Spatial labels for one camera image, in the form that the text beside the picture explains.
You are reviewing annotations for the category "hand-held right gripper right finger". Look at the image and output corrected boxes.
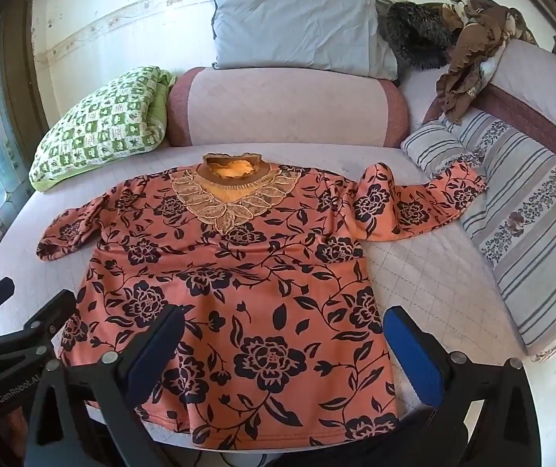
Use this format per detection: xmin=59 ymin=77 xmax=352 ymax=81
xmin=383 ymin=305 xmax=544 ymax=467

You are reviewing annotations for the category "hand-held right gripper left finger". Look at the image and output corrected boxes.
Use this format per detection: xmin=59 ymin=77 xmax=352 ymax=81
xmin=29 ymin=304 xmax=186 ymax=467

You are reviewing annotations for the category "orange floral shirt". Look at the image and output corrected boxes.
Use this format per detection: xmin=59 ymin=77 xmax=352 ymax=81
xmin=36 ymin=152 xmax=489 ymax=451

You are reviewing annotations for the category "white quilted bed mat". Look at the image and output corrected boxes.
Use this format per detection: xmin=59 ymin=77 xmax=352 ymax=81
xmin=0 ymin=142 xmax=536 ymax=451

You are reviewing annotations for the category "green checked quilt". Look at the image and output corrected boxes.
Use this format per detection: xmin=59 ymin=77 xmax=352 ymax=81
xmin=29 ymin=65 xmax=176 ymax=193

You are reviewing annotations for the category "pink rolled bolster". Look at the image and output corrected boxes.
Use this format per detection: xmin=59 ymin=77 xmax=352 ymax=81
xmin=167 ymin=67 xmax=411 ymax=149

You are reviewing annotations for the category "pink quilted blanket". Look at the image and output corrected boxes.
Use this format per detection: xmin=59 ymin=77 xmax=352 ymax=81
xmin=423 ymin=38 xmax=556 ymax=178

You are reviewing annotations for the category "brown ruffled garment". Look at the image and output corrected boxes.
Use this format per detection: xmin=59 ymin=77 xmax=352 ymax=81
xmin=434 ymin=0 xmax=538 ymax=125

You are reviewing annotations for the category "dark furry garment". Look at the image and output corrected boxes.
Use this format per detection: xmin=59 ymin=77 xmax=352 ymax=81
xmin=386 ymin=1 xmax=454 ymax=71

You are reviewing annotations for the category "grey pillow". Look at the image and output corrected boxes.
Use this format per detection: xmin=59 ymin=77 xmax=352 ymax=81
xmin=210 ymin=0 xmax=400 ymax=81

